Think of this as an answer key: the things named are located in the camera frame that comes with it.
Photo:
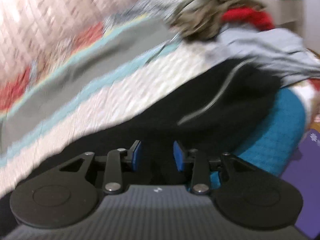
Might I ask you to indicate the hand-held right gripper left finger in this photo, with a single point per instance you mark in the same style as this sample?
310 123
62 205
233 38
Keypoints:
136 156

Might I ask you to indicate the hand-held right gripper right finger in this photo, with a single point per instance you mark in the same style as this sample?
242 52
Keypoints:
178 158

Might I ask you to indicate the black pants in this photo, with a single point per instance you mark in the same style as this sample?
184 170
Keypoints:
200 100

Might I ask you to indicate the beige chevron bed sheet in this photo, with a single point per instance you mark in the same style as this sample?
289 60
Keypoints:
125 97

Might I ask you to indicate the grey teal striped blanket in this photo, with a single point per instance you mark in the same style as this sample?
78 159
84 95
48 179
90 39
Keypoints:
75 80

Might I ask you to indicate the teal textured cloth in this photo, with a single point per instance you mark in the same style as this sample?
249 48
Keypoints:
275 135

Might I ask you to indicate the purple mat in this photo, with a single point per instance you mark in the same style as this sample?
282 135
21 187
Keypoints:
307 180

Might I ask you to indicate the camouflage patterned cloth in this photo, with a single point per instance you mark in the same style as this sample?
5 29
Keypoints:
200 17

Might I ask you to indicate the grey-blue garment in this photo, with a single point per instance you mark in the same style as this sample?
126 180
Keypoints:
275 47

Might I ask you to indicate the red cloth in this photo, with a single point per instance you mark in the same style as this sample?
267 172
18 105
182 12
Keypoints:
250 17

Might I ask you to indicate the white cabinet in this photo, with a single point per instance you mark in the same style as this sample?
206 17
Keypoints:
287 10

